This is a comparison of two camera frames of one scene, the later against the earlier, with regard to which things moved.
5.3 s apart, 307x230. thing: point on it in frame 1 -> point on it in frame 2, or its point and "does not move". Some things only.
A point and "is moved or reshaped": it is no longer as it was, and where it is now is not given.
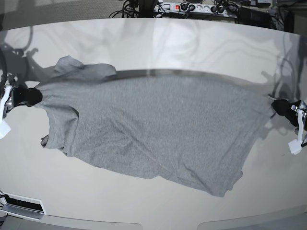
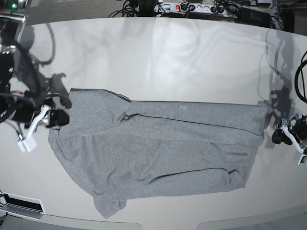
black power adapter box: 250,17 does not move
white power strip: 219,10 does not move
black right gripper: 283,107 -> 299,131
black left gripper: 30,96 -> 57,117
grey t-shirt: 205,138 is moved or reshaped
